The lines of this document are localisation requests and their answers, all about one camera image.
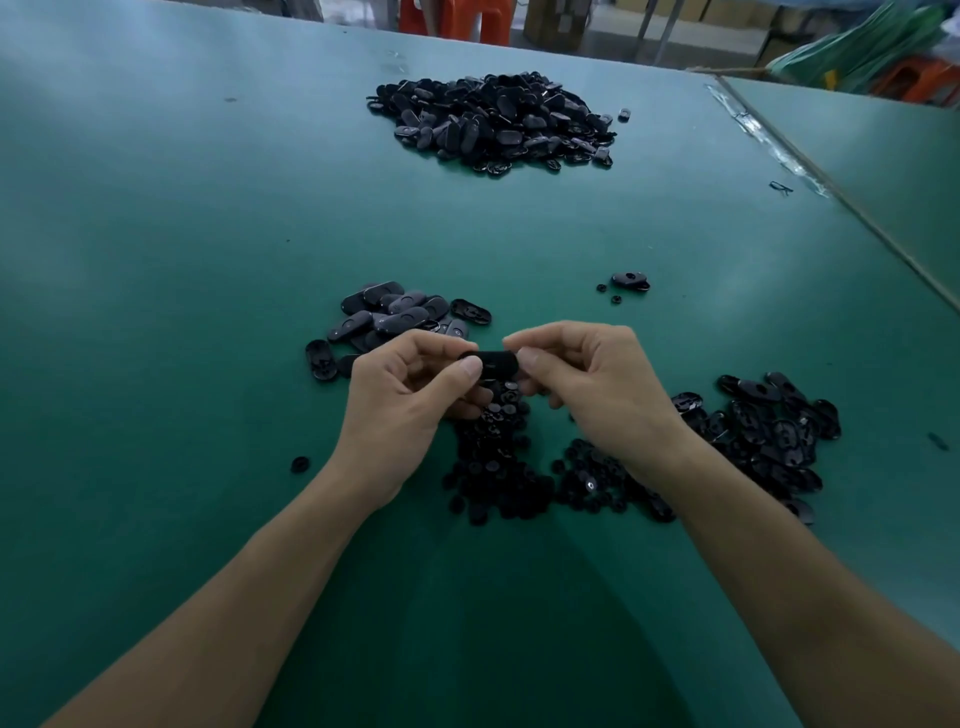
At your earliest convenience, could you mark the green striped bag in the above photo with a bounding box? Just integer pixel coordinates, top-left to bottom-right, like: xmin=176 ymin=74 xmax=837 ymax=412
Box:
xmin=768 ymin=0 xmax=950 ymax=92

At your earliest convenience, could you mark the pile of small black buttons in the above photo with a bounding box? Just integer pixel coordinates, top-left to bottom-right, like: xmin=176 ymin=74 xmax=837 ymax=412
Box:
xmin=442 ymin=382 xmax=677 ymax=527

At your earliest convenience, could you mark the person's right hand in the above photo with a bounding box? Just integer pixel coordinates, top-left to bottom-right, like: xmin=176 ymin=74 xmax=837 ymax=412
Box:
xmin=502 ymin=319 xmax=704 ymax=485

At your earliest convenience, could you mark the person's left hand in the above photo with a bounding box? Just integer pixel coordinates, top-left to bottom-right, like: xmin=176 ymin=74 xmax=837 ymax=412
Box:
xmin=330 ymin=330 xmax=485 ymax=512

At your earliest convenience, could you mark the person's right forearm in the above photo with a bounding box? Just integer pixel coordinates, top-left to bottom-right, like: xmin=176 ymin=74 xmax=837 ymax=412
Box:
xmin=657 ymin=435 xmax=960 ymax=728

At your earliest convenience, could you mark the pile of black oval shells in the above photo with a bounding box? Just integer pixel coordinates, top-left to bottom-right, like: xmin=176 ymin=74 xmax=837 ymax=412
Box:
xmin=607 ymin=271 xmax=843 ymax=527

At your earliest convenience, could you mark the person's left forearm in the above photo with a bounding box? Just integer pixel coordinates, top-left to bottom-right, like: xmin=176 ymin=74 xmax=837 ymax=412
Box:
xmin=45 ymin=465 xmax=384 ymax=728

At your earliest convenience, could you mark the red plastic stool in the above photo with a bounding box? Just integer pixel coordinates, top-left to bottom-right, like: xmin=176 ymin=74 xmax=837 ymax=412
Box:
xmin=439 ymin=0 xmax=516 ymax=47
xmin=397 ymin=0 xmax=434 ymax=38
xmin=870 ymin=55 xmax=960 ymax=107

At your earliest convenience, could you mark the small open cardboard box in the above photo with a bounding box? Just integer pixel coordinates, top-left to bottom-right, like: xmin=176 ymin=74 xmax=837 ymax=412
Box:
xmin=525 ymin=0 xmax=593 ymax=54

